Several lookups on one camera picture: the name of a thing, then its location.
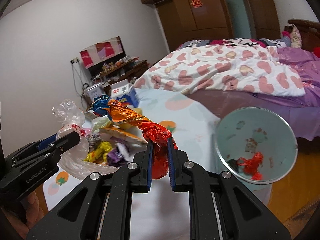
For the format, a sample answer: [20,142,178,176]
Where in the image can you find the white milk carton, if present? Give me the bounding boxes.
[84,84,104,105]

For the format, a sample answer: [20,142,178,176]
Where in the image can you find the purple bedsheet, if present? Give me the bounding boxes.
[185,47,320,142]

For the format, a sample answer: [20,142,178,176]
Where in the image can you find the hanging cables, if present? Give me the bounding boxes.
[71,62,87,105]

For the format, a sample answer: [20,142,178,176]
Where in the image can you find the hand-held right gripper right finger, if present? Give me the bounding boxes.
[167,137,292,240]

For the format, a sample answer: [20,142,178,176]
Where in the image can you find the heart print quilt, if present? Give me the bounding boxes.
[134,44,307,98]

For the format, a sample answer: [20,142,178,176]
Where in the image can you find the black white patterned blanket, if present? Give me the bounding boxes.
[180,38,290,49]

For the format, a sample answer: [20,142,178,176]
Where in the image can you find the yellow crumpled wrapper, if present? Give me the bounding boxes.
[84,141,112,163]

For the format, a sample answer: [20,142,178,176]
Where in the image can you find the clear plastic bag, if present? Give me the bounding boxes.
[52,99,118,180]

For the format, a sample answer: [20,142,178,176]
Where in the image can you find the pale green waste bin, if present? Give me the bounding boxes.
[212,107,298,184]

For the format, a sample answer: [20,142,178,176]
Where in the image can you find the wooden headboard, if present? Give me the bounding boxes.
[285,19,320,55]

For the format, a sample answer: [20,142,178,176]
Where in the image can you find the brown wooden wardrobe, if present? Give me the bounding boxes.
[136,0,280,53]

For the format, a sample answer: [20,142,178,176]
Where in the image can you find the orange red foil wrapper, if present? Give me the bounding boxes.
[91,94,179,180]

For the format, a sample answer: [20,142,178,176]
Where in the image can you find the floral pillow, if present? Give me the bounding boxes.
[290,24,303,49]

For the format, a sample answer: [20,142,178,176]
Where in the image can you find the purple wrapper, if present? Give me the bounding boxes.
[106,147,124,165]

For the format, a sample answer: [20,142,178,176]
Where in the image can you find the red pink checkered cloth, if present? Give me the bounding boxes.
[79,36,125,69]

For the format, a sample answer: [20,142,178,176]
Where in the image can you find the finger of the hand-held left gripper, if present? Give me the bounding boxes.
[12,131,80,168]
[4,134,57,160]

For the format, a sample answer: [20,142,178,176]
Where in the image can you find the pale crumpled plastic bag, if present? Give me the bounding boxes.
[92,117,114,132]

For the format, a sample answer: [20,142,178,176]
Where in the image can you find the wooden side desk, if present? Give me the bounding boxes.
[89,59,148,90]

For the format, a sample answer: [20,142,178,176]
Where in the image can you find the red plastic bag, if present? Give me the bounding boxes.
[236,152,264,181]

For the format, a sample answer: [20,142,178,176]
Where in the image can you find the person's left hand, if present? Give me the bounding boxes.
[0,187,48,239]

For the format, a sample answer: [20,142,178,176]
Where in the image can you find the fruit print tablecloth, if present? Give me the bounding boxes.
[42,87,273,240]

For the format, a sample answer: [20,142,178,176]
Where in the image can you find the blue milk carton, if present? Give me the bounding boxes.
[110,79,140,108]

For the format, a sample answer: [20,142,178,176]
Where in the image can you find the dark wrapper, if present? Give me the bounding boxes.
[226,159,242,173]

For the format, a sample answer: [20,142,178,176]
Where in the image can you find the pink gray garment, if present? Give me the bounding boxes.
[281,30,292,47]

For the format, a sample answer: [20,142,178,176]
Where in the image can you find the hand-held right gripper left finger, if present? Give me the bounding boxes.
[26,140,154,240]

